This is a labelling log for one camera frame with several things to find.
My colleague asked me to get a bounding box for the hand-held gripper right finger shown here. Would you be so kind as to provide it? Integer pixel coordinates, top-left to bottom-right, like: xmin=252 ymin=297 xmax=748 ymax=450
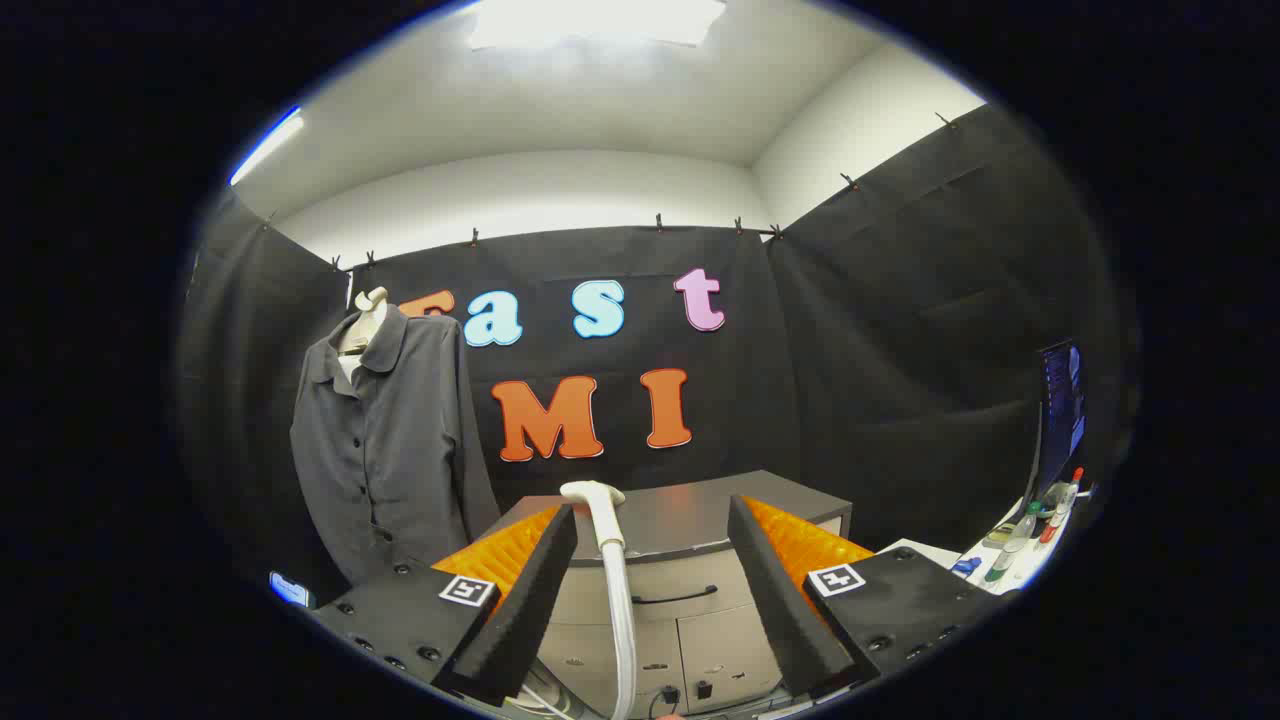
xmin=727 ymin=494 xmax=1006 ymax=701

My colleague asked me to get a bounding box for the beige clothes hanger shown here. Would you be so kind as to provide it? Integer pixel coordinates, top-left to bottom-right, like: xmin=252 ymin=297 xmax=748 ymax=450
xmin=338 ymin=287 xmax=389 ymax=381

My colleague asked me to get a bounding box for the smartphone with lit screen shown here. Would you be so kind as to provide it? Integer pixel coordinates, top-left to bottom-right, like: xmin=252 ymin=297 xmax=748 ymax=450
xmin=268 ymin=570 xmax=316 ymax=609

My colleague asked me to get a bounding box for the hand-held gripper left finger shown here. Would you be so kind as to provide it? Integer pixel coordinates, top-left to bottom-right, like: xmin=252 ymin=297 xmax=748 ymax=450
xmin=310 ymin=503 xmax=579 ymax=707

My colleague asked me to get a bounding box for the row of black cloth clips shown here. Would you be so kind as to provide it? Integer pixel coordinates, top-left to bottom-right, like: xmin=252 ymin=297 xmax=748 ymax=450
xmin=262 ymin=112 xmax=956 ymax=276

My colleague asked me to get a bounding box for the white garment steamer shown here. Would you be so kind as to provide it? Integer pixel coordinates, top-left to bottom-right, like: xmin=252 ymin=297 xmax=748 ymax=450
xmin=559 ymin=480 xmax=639 ymax=720

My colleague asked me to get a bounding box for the computer monitor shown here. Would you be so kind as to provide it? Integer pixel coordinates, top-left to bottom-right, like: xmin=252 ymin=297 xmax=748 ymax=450
xmin=1030 ymin=340 xmax=1088 ymax=501

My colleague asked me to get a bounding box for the grey cabinet with drawers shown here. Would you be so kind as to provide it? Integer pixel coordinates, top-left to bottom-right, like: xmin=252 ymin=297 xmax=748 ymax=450
xmin=480 ymin=470 xmax=854 ymax=716

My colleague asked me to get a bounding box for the dark grey button shirt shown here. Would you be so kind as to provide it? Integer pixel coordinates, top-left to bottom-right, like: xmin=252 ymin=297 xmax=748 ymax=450
xmin=290 ymin=305 xmax=501 ymax=589

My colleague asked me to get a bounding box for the white side table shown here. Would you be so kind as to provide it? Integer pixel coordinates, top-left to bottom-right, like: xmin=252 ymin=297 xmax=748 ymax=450
xmin=878 ymin=490 xmax=1096 ymax=597

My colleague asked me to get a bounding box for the large ceiling light panel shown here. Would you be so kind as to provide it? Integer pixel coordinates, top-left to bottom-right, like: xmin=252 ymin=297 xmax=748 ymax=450
xmin=468 ymin=0 xmax=728 ymax=49

